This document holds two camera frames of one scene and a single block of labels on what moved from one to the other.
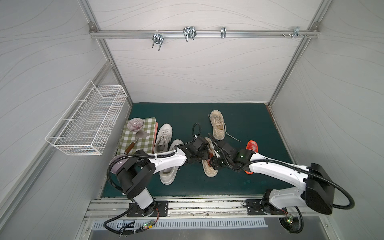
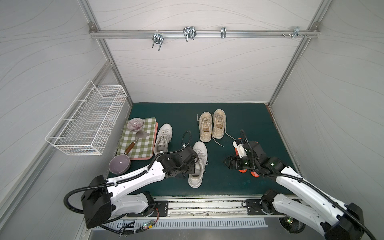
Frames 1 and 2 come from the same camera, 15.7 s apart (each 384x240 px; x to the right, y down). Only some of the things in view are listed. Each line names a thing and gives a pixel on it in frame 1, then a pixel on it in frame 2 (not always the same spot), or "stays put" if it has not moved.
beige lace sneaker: [209, 170] → [205, 127]
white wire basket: [85, 128] stays put
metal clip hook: [223, 32] stays put
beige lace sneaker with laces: [218, 124] stays put
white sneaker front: [169, 176] → [195, 179]
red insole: [210, 155] → [255, 174]
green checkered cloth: [146, 143] stays put
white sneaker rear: [164, 138] stays put
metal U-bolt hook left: [157, 38] stays put
